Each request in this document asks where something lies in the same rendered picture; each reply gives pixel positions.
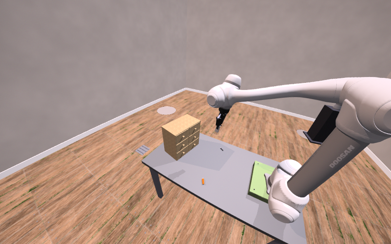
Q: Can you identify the brown wooden drawer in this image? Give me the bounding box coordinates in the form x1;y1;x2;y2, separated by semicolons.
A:
176;129;189;144
176;138;188;152
189;122;200;136
189;130;199;144
177;146;188;160
189;138;199;151

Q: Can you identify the small wooden chest of drawers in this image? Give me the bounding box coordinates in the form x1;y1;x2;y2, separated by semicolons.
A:
161;114;200;161

